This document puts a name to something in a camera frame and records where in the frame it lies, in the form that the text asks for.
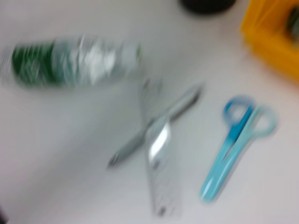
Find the clear green-label water bottle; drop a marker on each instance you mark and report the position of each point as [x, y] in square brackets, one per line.
[70, 60]

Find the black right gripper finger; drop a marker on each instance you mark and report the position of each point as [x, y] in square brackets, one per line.
[2, 218]

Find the transparent plastic ruler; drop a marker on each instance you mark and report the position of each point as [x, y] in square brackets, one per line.
[163, 177]

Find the blue scissors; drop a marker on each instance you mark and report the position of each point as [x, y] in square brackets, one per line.
[222, 163]

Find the silver ballpoint pen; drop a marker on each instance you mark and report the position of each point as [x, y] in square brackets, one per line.
[130, 145]

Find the yellow plastic bin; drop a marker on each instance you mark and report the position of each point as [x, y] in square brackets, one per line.
[268, 42]

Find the black mesh pen holder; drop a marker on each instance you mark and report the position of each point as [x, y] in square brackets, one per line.
[208, 4]

